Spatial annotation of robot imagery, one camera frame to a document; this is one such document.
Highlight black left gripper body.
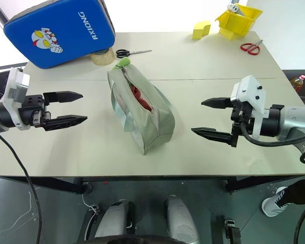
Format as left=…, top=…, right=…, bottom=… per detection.
left=18, top=94, right=52, bottom=128

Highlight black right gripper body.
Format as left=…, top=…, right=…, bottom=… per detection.
left=230, top=101, right=255, bottom=136

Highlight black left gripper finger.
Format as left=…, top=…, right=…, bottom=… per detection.
left=43, top=115, right=88, bottom=132
left=43, top=90, right=84, bottom=106

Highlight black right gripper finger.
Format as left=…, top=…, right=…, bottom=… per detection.
left=201, top=96, right=235, bottom=110
left=191, top=127, right=238, bottom=148

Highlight grey-green zipper pouch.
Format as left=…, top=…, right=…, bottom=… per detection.
left=107, top=57, right=175, bottom=156

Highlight beige tape roll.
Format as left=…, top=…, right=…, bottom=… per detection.
left=89, top=48, right=116, bottom=67

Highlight yellow oil bottle red cap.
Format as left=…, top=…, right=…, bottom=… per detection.
left=290, top=74, right=305, bottom=93

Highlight blue cartoon print pad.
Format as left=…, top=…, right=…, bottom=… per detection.
left=3, top=0, right=116, bottom=70

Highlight yellow foam block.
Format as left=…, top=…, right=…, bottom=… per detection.
left=192, top=20, right=212, bottom=40

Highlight red cloth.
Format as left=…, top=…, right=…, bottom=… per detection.
left=130, top=85, right=154, bottom=112

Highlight yellow plastic bin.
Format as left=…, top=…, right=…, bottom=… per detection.
left=215, top=3, right=264, bottom=42

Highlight white sneaker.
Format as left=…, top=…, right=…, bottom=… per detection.
left=261, top=186, right=288, bottom=218

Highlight silver right robot leg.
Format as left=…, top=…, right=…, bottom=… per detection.
left=166, top=194, right=200, bottom=244

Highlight silver robot leg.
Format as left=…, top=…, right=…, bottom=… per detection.
left=166, top=194, right=200, bottom=244
left=94, top=200, right=130, bottom=239

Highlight white device with dark dots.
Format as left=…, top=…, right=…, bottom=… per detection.
left=227, top=3, right=241, bottom=14

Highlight black trouser leg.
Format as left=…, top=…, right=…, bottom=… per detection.
left=279, top=178, right=305, bottom=207

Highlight silver left robot leg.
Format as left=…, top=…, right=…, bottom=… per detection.
left=94, top=200, right=130, bottom=239

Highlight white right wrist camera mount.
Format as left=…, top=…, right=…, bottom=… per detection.
left=230, top=74, right=267, bottom=140

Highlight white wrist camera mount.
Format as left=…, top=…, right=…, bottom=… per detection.
left=0, top=68, right=31, bottom=131
left=230, top=74, right=267, bottom=140

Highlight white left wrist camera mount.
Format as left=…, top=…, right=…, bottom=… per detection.
left=0, top=68, right=31, bottom=131

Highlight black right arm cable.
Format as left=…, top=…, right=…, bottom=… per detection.
left=239, top=115, right=305, bottom=244

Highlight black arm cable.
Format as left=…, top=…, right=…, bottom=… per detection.
left=0, top=132, right=43, bottom=244
left=239, top=115, right=305, bottom=244

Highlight black table frame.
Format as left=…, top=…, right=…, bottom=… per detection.
left=0, top=174, right=305, bottom=195

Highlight red handled scissors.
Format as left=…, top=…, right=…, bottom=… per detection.
left=239, top=39, right=264, bottom=56

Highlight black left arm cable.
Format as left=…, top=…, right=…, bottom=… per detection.
left=0, top=132, right=43, bottom=244

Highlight black handled scissors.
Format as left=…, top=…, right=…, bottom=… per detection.
left=115, top=48, right=153, bottom=58

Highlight thin white cable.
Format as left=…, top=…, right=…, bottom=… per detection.
left=81, top=195, right=99, bottom=213

